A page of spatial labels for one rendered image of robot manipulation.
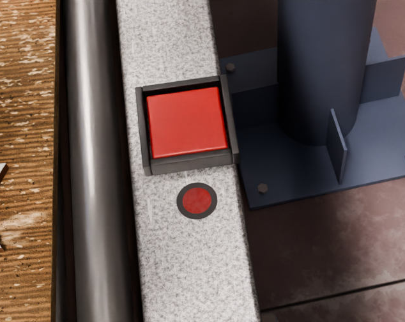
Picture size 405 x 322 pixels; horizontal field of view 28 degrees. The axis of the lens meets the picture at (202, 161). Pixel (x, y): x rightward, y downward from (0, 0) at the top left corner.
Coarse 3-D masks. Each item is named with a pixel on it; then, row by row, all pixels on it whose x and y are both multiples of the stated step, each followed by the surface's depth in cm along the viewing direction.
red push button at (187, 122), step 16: (160, 96) 65; (176, 96) 65; (192, 96) 65; (208, 96) 65; (160, 112) 64; (176, 112) 64; (192, 112) 64; (208, 112) 64; (160, 128) 64; (176, 128) 64; (192, 128) 64; (208, 128) 63; (224, 128) 63; (160, 144) 63; (176, 144) 63; (192, 144) 63; (208, 144) 63; (224, 144) 63
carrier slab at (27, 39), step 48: (0, 0) 71; (48, 0) 70; (0, 48) 68; (48, 48) 68; (0, 96) 66; (48, 96) 65; (0, 144) 63; (48, 144) 63; (0, 192) 61; (48, 192) 61; (0, 240) 59; (48, 240) 59; (0, 288) 57; (48, 288) 57
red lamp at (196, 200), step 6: (186, 192) 62; (192, 192) 62; (198, 192) 62; (204, 192) 62; (186, 198) 62; (192, 198) 62; (198, 198) 62; (204, 198) 62; (210, 198) 62; (186, 204) 62; (192, 204) 62; (198, 204) 62; (204, 204) 62; (192, 210) 62; (198, 210) 61; (204, 210) 61
